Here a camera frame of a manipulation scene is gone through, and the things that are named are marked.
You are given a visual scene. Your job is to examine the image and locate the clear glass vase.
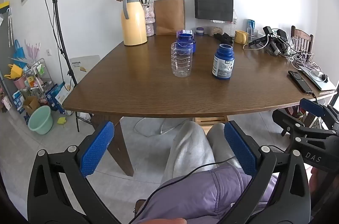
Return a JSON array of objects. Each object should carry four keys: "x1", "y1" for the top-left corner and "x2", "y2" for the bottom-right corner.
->
[{"x1": 142, "y1": 3, "x2": 156, "y2": 36}]

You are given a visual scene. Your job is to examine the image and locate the black gloves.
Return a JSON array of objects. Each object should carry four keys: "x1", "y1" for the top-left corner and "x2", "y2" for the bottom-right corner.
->
[{"x1": 214, "y1": 33, "x2": 235, "y2": 45}]

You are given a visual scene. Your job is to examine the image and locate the wooden chair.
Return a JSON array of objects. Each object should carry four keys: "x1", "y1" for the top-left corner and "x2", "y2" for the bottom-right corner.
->
[{"x1": 290, "y1": 25, "x2": 314, "y2": 54}]

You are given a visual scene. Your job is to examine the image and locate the blue bottle with white label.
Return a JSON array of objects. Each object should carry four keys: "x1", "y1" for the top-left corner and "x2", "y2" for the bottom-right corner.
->
[{"x1": 211, "y1": 44, "x2": 235, "y2": 80}]

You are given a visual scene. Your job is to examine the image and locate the clear plastic water bottle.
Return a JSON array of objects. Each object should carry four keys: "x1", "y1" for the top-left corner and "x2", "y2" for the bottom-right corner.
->
[{"x1": 228, "y1": 9, "x2": 238, "y2": 38}]

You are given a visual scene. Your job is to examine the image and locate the cardboard box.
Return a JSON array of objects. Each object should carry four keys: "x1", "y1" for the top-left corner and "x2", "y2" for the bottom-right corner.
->
[{"x1": 22, "y1": 95, "x2": 42, "y2": 116}]

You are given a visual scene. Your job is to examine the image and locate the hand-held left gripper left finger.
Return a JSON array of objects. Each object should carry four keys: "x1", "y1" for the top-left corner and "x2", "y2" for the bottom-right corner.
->
[{"x1": 27, "y1": 121, "x2": 122, "y2": 224}]

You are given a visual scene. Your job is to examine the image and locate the clear ribbed plastic cup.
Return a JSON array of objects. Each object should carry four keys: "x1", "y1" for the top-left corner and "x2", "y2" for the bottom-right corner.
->
[{"x1": 171, "y1": 42, "x2": 193, "y2": 78}]

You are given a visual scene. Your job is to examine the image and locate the yellow bag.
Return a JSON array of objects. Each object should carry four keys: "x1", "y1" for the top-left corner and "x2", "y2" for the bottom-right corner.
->
[{"x1": 4, "y1": 64, "x2": 24, "y2": 80}]

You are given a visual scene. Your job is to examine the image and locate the blue and white boxes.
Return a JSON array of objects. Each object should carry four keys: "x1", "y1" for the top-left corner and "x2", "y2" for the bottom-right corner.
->
[{"x1": 44, "y1": 82, "x2": 67, "y2": 115}]

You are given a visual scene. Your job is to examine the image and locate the person's purple jacket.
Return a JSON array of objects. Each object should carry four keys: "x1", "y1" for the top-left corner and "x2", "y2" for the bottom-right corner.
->
[{"x1": 131, "y1": 166, "x2": 278, "y2": 224}]

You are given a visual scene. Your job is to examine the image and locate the clear container of oats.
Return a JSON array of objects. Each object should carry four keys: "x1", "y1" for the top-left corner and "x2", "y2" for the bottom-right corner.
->
[{"x1": 207, "y1": 25, "x2": 224, "y2": 37}]

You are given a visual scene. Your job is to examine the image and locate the wooden crate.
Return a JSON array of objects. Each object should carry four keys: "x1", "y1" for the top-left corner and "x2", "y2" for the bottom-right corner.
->
[{"x1": 195, "y1": 115, "x2": 228, "y2": 135}]

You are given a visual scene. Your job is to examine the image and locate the tangle of white cables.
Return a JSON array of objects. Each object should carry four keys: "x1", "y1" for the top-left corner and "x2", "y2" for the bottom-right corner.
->
[{"x1": 289, "y1": 36, "x2": 322, "y2": 74}]

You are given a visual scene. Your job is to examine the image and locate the brown paper bag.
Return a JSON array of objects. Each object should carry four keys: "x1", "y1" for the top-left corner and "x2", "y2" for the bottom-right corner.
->
[{"x1": 154, "y1": 0, "x2": 185, "y2": 36}]

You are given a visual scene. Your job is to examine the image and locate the yellow mug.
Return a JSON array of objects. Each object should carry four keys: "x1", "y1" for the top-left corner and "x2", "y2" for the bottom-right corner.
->
[{"x1": 235, "y1": 30, "x2": 249, "y2": 45}]

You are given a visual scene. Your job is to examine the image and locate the white power adapter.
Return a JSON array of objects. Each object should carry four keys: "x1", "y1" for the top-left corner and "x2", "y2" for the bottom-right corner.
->
[{"x1": 311, "y1": 69, "x2": 329, "y2": 82}]

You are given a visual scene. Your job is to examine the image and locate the wire storage rack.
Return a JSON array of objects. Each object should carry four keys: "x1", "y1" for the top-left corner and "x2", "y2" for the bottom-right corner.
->
[{"x1": 25, "y1": 58, "x2": 54, "y2": 108}]

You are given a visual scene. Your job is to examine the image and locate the black smartphone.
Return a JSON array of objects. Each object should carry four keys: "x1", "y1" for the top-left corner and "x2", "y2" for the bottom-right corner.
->
[{"x1": 288, "y1": 70, "x2": 314, "y2": 94}]

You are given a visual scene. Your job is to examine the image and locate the blue tote bag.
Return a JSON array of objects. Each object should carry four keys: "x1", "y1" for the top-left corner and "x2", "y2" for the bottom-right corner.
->
[{"x1": 12, "y1": 39, "x2": 27, "y2": 61}]

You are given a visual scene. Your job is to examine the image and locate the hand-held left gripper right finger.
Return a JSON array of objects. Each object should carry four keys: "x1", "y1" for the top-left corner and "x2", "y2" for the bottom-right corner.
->
[{"x1": 217, "y1": 120, "x2": 311, "y2": 224}]

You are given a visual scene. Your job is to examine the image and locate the wooden table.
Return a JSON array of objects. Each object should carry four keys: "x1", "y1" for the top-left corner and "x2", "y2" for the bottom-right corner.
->
[{"x1": 63, "y1": 35, "x2": 338, "y2": 177}]

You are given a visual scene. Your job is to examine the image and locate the white floor cable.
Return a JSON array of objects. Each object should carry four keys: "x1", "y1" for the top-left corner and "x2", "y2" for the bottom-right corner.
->
[{"x1": 135, "y1": 118, "x2": 186, "y2": 138}]

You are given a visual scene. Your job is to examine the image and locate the thin black cable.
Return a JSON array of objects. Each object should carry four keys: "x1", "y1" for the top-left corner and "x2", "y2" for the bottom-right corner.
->
[{"x1": 134, "y1": 156, "x2": 237, "y2": 222}]

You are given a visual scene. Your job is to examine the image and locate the blue plastic jar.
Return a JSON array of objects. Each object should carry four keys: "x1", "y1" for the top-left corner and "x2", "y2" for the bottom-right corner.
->
[{"x1": 177, "y1": 33, "x2": 197, "y2": 54}]

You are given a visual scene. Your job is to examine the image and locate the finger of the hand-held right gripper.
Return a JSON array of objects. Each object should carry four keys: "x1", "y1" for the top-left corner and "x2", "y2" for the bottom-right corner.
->
[
  {"x1": 272, "y1": 108, "x2": 331, "y2": 143},
  {"x1": 300, "y1": 98, "x2": 339, "y2": 132}
]

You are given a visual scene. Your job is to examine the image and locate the silver laptop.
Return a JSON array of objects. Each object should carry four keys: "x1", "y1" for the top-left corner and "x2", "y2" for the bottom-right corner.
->
[{"x1": 299, "y1": 65, "x2": 337, "y2": 92}]

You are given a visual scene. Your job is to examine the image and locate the yellow thermos jug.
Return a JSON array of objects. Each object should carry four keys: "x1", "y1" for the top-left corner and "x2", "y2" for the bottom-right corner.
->
[{"x1": 121, "y1": 0, "x2": 148, "y2": 46}]

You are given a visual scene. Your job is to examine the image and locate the person's grey trouser legs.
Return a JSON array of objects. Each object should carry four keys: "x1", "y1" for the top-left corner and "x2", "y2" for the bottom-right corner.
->
[{"x1": 160, "y1": 121, "x2": 243, "y2": 188}]

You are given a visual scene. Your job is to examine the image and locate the clear glass with blue packet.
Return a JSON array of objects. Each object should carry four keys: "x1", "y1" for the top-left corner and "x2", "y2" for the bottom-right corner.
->
[{"x1": 247, "y1": 19, "x2": 259, "y2": 39}]

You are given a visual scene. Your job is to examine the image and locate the white leaning board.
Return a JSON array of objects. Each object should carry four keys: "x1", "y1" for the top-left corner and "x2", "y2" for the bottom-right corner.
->
[{"x1": 69, "y1": 55, "x2": 101, "y2": 87}]

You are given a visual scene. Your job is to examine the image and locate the black light stand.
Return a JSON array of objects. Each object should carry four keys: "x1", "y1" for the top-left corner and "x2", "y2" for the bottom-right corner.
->
[{"x1": 31, "y1": 0, "x2": 95, "y2": 133}]

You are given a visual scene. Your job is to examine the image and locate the green plastic basin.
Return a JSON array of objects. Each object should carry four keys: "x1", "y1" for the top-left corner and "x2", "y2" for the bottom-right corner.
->
[{"x1": 28, "y1": 105, "x2": 54, "y2": 135}]

